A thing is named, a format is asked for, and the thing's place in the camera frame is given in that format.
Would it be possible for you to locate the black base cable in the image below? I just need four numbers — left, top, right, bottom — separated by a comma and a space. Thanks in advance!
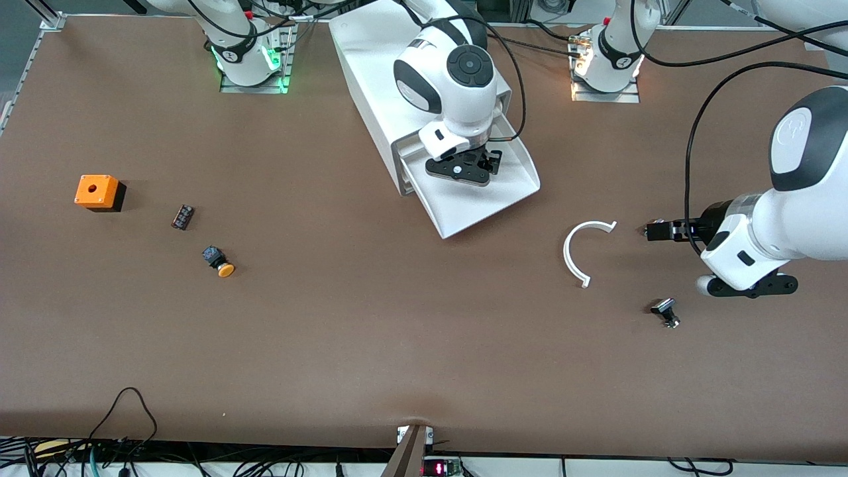
494, 20, 584, 60

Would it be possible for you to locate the black key switch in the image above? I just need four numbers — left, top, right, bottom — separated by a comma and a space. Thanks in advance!
650, 298, 681, 329

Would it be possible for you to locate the white drawer cabinet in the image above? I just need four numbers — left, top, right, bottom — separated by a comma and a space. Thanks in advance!
328, 0, 514, 197

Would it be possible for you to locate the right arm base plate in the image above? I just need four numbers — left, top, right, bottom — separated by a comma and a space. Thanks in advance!
219, 17, 295, 95

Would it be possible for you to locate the orange button box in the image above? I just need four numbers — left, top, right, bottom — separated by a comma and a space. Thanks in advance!
74, 174, 127, 213

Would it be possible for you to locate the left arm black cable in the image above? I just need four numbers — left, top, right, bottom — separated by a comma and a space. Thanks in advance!
629, 0, 848, 256

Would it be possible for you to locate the brown camera post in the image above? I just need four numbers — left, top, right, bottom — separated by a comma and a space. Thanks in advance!
381, 424, 435, 477

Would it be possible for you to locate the orange mushroom push button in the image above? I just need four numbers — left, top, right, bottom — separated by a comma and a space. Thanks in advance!
202, 245, 236, 278

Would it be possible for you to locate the tangled cable bundle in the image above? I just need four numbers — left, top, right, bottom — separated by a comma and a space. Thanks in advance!
0, 434, 398, 477

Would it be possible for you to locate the aluminium frame rail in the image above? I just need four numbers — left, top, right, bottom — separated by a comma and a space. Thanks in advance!
0, 13, 67, 136

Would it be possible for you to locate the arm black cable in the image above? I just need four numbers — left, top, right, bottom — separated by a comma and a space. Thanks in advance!
487, 23, 527, 143
629, 0, 848, 256

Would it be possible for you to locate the white curved plastic arc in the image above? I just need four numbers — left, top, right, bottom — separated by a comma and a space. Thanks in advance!
563, 220, 618, 289

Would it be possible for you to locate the black floor cable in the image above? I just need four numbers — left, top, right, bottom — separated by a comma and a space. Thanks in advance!
666, 457, 736, 476

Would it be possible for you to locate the white plastic drawer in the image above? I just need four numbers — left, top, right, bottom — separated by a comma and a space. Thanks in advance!
396, 131, 428, 163
403, 113, 541, 239

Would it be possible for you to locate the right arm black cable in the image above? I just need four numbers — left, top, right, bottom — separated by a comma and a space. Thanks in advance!
487, 23, 527, 143

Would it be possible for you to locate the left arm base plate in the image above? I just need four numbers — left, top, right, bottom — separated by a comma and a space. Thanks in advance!
570, 79, 641, 104

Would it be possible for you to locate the black looped cable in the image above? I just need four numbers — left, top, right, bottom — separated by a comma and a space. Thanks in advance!
86, 387, 160, 458

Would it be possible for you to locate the red display device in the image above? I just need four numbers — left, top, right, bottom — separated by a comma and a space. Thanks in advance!
422, 456, 462, 477

